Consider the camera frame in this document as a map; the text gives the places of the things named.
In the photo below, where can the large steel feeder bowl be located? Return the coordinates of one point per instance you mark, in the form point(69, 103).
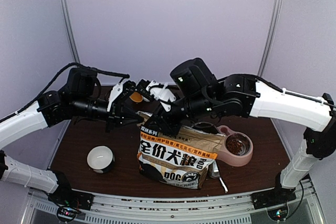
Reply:
point(206, 127)

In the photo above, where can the aluminium frame post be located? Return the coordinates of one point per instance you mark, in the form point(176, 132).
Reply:
point(69, 31)
point(275, 15)

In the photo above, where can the small steel feeder bowl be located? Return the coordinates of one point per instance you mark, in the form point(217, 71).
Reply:
point(245, 141)

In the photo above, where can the pink double pet feeder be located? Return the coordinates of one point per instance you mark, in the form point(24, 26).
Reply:
point(225, 156)

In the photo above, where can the right aluminium frame post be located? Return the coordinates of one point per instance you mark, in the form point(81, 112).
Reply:
point(275, 15)

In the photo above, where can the brown dog food kibble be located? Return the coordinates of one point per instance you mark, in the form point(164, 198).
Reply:
point(234, 146)

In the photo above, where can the white ceramic bowl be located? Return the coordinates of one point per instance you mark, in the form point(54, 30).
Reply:
point(101, 159)

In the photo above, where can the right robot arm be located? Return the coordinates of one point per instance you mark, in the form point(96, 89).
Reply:
point(247, 95)

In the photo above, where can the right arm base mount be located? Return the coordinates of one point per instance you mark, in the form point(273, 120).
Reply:
point(275, 200)

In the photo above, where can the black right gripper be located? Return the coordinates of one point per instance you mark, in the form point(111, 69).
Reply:
point(166, 126)

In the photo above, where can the dog food bag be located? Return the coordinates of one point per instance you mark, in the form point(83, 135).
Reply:
point(182, 160)

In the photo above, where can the left aluminium frame post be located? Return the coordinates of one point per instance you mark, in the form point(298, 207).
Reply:
point(69, 31)

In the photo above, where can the metal food scoop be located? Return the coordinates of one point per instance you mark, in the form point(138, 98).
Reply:
point(214, 173)

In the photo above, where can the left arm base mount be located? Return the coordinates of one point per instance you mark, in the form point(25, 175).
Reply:
point(69, 202)

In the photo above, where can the aluminium front rail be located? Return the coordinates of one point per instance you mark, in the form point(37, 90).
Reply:
point(228, 208)

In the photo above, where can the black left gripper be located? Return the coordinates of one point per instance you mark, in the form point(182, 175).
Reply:
point(119, 115)

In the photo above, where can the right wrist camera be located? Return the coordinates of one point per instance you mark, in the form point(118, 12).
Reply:
point(152, 90)

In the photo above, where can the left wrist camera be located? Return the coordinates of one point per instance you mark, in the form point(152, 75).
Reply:
point(119, 91)

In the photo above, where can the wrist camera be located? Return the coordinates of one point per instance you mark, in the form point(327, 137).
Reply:
point(152, 90)
point(119, 91)

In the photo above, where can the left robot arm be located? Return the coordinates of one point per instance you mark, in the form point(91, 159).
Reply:
point(49, 108)

